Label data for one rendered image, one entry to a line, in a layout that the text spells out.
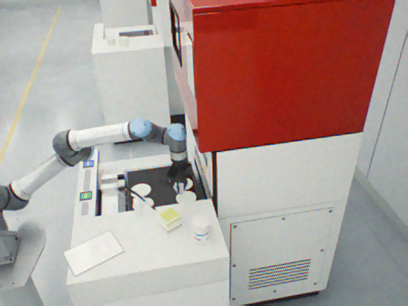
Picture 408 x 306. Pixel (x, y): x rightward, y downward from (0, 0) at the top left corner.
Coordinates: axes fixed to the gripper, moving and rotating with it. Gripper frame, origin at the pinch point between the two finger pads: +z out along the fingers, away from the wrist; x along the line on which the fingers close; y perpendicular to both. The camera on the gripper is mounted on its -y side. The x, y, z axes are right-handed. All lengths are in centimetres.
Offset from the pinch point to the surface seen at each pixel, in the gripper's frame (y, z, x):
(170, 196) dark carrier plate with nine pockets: 3.7, 7.4, 7.6
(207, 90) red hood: 4, -54, -14
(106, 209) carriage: -15.7, 9.3, 32.7
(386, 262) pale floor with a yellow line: 92, 98, -102
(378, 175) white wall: 158, 75, -84
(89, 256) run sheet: -47.1, 0.4, 13.9
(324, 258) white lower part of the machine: 43, 59, -66
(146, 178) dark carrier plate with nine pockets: 10.7, 7.4, 26.8
